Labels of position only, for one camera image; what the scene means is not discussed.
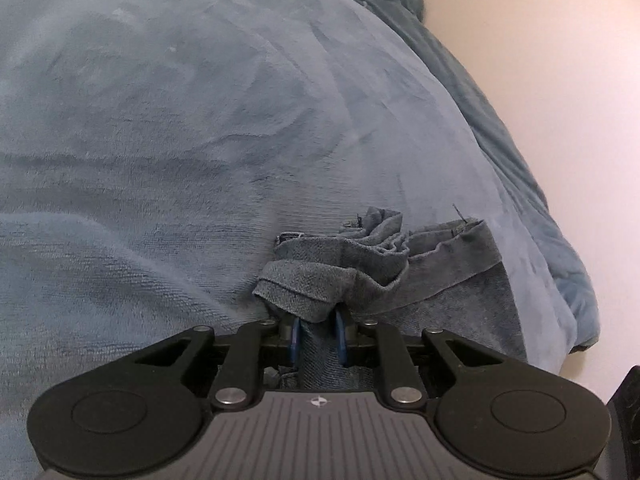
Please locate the blue denim shorts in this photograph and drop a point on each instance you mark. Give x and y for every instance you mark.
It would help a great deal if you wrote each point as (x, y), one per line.
(450, 310)

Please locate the light blue fleece blanket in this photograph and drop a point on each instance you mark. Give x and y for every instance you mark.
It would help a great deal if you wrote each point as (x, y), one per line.
(175, 135)

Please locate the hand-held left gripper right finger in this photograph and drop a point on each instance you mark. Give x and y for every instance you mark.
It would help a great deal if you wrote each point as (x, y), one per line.
(341, 335)

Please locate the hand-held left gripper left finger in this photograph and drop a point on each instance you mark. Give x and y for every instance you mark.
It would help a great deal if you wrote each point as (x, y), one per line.
(295, 340)

